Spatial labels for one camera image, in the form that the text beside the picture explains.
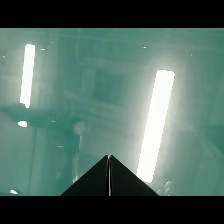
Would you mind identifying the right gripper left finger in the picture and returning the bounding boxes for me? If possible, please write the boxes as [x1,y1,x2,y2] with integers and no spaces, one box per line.
[60,154,110,197]

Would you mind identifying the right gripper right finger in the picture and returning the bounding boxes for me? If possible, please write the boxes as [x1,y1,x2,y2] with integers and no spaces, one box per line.
[108,154,160,197]

